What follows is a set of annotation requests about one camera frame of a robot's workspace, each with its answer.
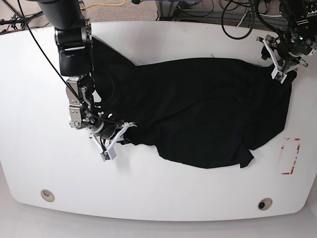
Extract yellow cable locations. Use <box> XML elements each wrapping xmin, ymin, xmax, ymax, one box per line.
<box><xmin>81</xmin><ymin>0</ymin><xmax>127</xmax><ymax>10</ymax></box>

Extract table grommet hole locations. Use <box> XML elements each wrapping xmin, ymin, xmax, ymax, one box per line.
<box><xmin>41</xmin><ymin>189</ymin><xmax>54</xmax><ymax>202</ymax></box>
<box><xmin>258</xmin><ymin>198</ymin><xmax>273</xmax><ymax>211</ymax></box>

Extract black T-shirt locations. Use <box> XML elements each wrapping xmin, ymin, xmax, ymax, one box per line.
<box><xmin>92</xmin><ymin>39</ymin><xmax>297</xmax><ymax>169</ymax></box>

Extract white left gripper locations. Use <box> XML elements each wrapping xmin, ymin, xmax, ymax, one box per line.
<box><xmin>257</xmin><ymin>35</ymin><xmax>308</xmax><ymax>74</ymax></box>

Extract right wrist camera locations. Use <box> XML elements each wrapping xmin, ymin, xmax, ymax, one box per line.
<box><xmin>100</xmin><ymin>148</ymin><xmax>117</xmax><ymax>162</ymax></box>

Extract left table grommet hole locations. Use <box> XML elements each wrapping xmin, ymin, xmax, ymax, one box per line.
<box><xmin>41</xmin><ymin>189</ymin><xmax>54</xmax><ymax>202</ymax></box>

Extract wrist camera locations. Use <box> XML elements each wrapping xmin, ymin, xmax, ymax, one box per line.
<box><xmin>100</xmin><ymin>148</ymin><xmax>117</xmax><ymax>162</ymax></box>
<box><xmin>271</xmin><ymin>68</ymin><xmax>287</xmax><ymax>84</ymax></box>

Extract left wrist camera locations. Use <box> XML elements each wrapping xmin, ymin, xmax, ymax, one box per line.
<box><xmin>271</xmin><ymin>68</ymin><xmax>287</xmax><ymax>84</ymax></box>

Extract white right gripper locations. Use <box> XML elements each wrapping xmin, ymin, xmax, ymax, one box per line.
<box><xmin>89</xmin><ymin>122</ymin><xmax>136</xmax><ymax>153</ymax></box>

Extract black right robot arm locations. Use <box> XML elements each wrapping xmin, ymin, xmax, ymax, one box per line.
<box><xmin>37</xmin><ymin>0</ymin><xmax>135</xmax><ymax>160</ymax></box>

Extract right table grommet hole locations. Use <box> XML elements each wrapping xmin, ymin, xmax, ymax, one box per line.
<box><xmin>258</xmin><ymin>198</ymin><xmax>273</xmax><ymax>211</ymax></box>

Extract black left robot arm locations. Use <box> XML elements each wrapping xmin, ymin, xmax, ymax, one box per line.
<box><xmin>221</xmin><ymin>0</ymin><xmax>317</xmax><ymax>82</ymax></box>

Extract red tape rectangle marking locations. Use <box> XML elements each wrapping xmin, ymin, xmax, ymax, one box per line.
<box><xmin>278</xmin><ymin>138</ymin><xmax>301</xmax><ymax>175</ymax></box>

